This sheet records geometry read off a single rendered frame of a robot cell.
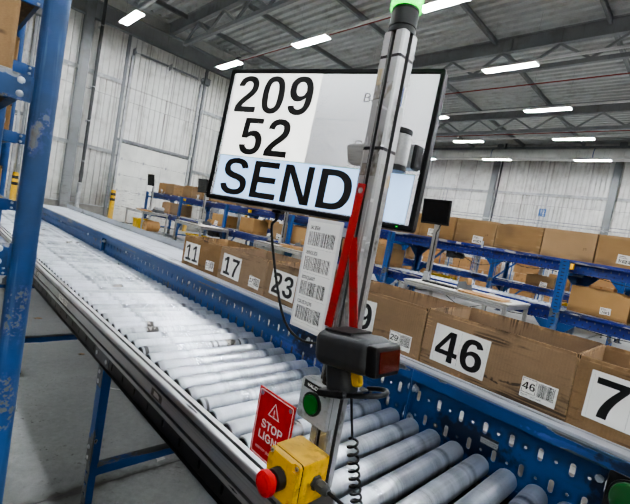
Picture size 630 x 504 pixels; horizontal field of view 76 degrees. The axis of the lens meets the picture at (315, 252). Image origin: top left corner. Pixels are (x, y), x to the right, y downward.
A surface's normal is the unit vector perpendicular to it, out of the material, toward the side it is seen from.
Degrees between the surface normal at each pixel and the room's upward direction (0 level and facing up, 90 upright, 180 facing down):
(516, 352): 90
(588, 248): 90
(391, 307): 90
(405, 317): 90
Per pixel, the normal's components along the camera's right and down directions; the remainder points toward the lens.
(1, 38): 0.68, 0.17
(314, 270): -0.70, -0.08
